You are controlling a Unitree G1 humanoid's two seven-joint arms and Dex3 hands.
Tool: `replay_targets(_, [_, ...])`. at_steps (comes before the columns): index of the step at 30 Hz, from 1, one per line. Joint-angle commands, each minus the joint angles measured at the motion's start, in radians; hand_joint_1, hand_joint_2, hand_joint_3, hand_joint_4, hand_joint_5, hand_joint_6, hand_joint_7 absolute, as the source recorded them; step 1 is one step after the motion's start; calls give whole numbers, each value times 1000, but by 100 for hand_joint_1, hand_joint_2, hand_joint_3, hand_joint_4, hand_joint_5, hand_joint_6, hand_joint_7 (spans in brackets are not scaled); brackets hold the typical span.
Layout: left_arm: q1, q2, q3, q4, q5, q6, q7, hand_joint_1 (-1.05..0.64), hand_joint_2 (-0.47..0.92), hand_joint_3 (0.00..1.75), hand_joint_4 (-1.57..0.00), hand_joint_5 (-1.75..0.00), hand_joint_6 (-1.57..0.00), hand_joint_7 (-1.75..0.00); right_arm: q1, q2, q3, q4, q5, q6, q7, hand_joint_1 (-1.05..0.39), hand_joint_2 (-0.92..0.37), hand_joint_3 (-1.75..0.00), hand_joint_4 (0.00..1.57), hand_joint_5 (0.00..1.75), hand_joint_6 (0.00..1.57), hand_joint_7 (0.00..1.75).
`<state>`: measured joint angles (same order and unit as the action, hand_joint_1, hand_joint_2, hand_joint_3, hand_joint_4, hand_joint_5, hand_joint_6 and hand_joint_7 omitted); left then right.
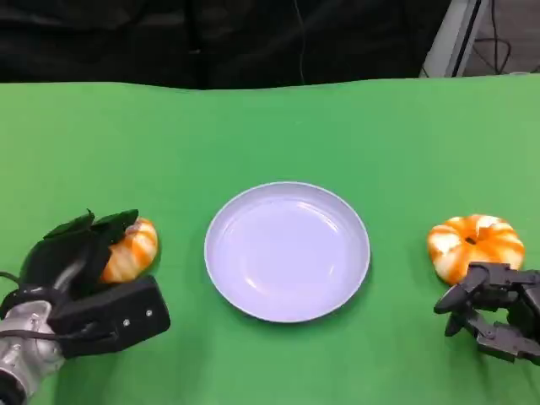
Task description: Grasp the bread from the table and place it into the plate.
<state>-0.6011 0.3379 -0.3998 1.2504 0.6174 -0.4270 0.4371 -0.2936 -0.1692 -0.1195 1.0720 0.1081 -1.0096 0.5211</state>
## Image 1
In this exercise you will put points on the green table cloth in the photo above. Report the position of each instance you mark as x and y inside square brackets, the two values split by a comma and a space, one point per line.
[270, 135]

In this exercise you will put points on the black table drape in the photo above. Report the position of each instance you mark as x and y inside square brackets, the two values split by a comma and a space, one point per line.
[169, 42]

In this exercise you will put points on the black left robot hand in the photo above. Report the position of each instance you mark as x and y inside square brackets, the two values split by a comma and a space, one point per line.
[71, 257]

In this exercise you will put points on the grey metal frame post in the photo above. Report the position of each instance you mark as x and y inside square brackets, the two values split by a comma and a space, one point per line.
[453, 38]

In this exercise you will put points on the lilac plate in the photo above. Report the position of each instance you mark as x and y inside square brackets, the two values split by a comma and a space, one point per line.
[287, 253]

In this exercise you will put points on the orange white toy bread roll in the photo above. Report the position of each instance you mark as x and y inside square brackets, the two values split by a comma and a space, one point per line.
[481, 249]
[135, 253]

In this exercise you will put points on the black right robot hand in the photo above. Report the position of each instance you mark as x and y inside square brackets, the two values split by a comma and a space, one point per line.
[523, 299]

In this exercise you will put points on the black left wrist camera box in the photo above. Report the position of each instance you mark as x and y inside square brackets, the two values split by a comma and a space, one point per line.
[122, 312]

